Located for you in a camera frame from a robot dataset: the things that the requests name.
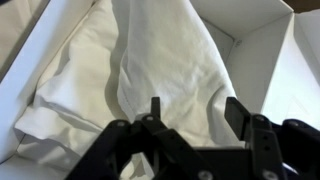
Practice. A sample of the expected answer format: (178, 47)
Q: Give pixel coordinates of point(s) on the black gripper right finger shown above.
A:
(266, 150)

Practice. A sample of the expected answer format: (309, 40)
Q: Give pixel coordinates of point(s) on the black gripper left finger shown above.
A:
(140, 153)

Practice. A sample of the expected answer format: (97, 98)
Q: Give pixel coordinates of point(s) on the white cardboard box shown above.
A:
(266, 50)

